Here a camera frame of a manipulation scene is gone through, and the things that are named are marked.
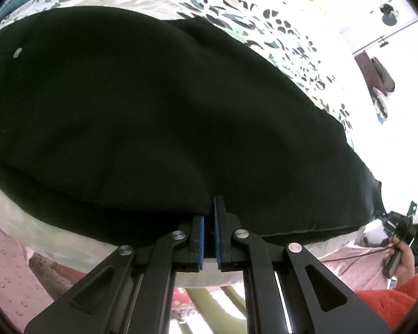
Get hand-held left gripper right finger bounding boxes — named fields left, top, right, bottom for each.
left=213, top=196, right=391, bottom=334

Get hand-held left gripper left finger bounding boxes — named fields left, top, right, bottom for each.
left=24, top=216, right=205, bottom=334

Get black pants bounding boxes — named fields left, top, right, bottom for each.
left=0, top=5, right=384, bottom=247

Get person's right forearm red sleeve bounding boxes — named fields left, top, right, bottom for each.
left=355, top=274, right=418, bottom=322

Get person's right hand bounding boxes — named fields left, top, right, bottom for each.
left=392, top=238, right=418, bottom=282

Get colourful patterned cloth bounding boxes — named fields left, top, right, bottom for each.
left=171, top=283, right=251, bottom=334

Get pile of clothes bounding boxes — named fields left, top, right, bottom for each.
left=371, top=87, right=389, bottom=124

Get wooden cabinet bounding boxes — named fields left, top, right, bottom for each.
left=355, top=50, right=396, bottom=93

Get floral bed sheet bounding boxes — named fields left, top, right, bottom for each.
left=0, top=0, right=377, bottom=288

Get black cable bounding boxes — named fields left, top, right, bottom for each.
left=321, top=245, right=395, bottom=262

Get black wall fixture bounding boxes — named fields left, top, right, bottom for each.
left=380, top=3, right=400, bottom=27

